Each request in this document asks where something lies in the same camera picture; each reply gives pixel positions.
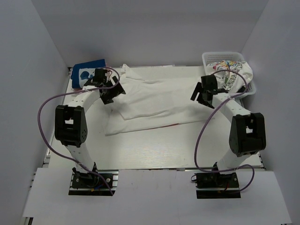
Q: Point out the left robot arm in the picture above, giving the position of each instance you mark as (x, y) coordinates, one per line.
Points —
(70, 119)

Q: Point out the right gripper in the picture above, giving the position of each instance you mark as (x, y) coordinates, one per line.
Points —
(199, 89)

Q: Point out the white plastic basket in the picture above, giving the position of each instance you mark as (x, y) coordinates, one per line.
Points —
(210, 57)

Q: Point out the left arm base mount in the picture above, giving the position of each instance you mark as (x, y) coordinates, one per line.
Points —
(86, 184)

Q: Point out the white cartoon print t-shirt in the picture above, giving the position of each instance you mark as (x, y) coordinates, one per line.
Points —
(229, 80)

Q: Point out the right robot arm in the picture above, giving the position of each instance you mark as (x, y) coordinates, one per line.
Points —
(247, 133)

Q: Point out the dark green t-shirt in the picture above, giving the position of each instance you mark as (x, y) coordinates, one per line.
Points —
(243, 89)

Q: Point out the white t-shirt red print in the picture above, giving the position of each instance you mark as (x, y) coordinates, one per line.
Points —
(154, 102)

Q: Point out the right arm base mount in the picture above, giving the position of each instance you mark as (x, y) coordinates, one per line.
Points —
(216, 185)

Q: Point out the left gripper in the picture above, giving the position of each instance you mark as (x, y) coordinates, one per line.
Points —
(116, 91)

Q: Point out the folded blue t-shirt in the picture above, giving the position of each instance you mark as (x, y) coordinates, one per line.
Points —
(82, 72)

